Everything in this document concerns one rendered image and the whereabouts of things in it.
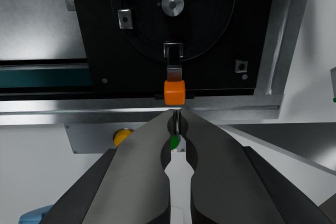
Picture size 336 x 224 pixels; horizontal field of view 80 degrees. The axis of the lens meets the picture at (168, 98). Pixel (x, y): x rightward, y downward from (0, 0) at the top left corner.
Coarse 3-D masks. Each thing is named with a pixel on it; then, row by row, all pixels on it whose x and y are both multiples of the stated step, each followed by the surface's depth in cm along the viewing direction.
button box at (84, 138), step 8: (72, 128) 35; (80, 128) 34; (88, 128) 34; (96, 128) 34; (104, 128) 34; (112, 128) 34; (120, 128) 34; (128, 128) 34; (136, 128) 34; (176, 128) 34; (72, 136) 35; (80, 136) 35; (88, 136) 35; (96, 136) 35; (104, 136) 35; (112, 136) 35; (72, 144) 36; (80, 144) 36; (88, 144) 36; (96, 144) 36; (104, 144) 36; (112, 144) 36; (184, 144) 36; (80, 152) 37; (88, 152) 37; (96, 152) 37; (104, 152) 37
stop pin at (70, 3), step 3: (66, 0) 25; (69, 0) 25; (72, 0) 25; (66, 3) 25; (69, 3) 25; (72, 3) 25; (69, 6) 25; (72, 6) 25; (69, 9) 25; (72, 9) 25; (75, 9) 25
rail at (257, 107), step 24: (0, 96) 34; (24, 96) 33; (48, 96) 33; (72, 96) 33; (96, 96) 32; (120, 96) 32; (144, 96) 32; (192, 96) 30; (216, 96) 31; (240, 96) 31; (264, 96) 31; (0, 120) 34; (24, 120) 34; (48, 120) 34; (72, 120) 34; (96, 120) 34; (120, 120) 34; (144, 120) 34
